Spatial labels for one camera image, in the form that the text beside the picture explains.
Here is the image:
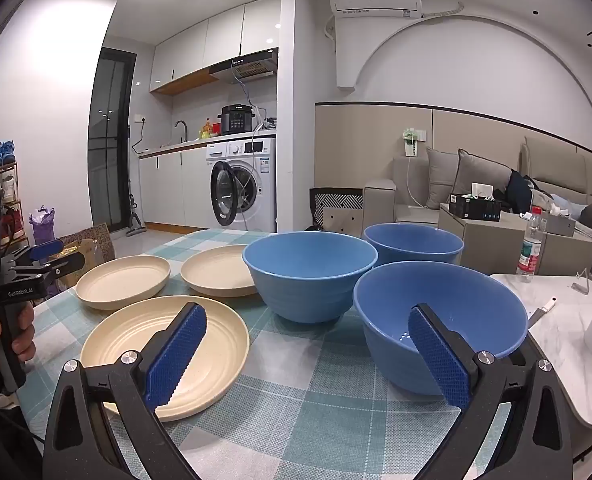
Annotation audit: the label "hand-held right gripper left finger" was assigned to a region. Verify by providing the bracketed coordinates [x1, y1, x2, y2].
[42, 302, 209, 480]

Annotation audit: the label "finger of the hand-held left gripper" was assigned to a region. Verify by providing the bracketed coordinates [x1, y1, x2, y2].
[18, 251, 86, 282]
[13, 238, 65, 264]

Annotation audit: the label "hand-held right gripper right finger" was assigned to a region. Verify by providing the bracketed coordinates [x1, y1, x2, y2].
[407, 303, 576, 480]

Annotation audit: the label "beige round plate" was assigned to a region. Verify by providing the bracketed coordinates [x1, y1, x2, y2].
[80, 295, 251, 422]
[180, 244, 263, 299]
[75, 255, 171, 311]

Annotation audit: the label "blue bowl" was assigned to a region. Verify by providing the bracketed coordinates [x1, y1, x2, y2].
[242, 231, 379, 324]
[353, 261, 529, 397]
[363, 223, 465, 269]

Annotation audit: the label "person's left hand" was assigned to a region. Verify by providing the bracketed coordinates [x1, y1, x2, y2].
[0, 304, 37, 362]

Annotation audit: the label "purple bag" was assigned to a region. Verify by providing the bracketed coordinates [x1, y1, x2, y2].
[29, 205, 57, 247]

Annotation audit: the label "patterned cardboard box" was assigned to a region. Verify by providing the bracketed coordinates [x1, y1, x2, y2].
[50, 223, 117, 292]

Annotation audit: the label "wooden shoe rack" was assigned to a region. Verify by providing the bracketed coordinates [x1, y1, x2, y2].
[0, 160, 28, 257]

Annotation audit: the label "stick vacuum cleaner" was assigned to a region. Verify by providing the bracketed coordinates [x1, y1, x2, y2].
[124, 192, 147, 238]

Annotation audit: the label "small knife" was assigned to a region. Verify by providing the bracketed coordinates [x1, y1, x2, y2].
[528, 297, 559, 321]

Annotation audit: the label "white marble side table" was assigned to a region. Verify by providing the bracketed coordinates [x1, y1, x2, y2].
[490, 272, 592, 432]

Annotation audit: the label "teal checkered tablecloth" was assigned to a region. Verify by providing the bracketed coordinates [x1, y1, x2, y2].
[16, 227, 531, 480]

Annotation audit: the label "beige side cabinet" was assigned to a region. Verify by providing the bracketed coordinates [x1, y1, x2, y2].
[438, 203, 592, 277]

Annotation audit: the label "dark glass door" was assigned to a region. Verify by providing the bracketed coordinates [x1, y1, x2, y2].
[86, 47, 137, 234]

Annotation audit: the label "white base cabinets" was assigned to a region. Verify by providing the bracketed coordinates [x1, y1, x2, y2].
[138, 147, 211, 229]

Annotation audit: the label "clear plastic water bottle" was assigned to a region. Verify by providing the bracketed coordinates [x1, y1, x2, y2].
[517, 206, 548, 285]

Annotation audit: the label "black cardboard box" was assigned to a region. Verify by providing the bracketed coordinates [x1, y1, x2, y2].
[448, 192, 502, 222]

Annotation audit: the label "clear phone stand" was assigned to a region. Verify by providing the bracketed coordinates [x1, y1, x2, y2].
[570, 267, 592, 294]

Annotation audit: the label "beige sofa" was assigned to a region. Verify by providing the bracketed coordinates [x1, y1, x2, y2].
[363, 136, 592, 241]

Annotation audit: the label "grey sofa cushion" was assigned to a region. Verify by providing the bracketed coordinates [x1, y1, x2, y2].
[426, 146, 460, 211]
[450, 149, 512, 211]

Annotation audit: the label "grey tissue box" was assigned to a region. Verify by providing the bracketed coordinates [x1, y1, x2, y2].
[540, 208, 577, 236]

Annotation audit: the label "black white patterned bag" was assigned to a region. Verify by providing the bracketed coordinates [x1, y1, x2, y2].
[309, 187, 365, 234]

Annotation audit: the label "white washing machine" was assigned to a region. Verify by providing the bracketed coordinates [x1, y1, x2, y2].
[205, 137, 278, 235]

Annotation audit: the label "black pressure cooker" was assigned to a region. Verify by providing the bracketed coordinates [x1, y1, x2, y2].
[218, 104, 255, 136]

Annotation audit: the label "range hood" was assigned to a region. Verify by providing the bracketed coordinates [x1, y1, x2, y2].
[210, 48, 279, 85]

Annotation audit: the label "white air conditioner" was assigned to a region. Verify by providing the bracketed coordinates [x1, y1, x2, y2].
[329, 0, 423, 20]

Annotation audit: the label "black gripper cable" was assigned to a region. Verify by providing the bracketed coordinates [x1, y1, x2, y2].
[0, 394, 48, 445]

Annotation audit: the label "white green wall charger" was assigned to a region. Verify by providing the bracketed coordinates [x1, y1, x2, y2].
[401, 127, 427, 159]

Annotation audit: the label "white wall cabinets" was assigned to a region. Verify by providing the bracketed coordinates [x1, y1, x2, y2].
[148, 0, 283, 94]

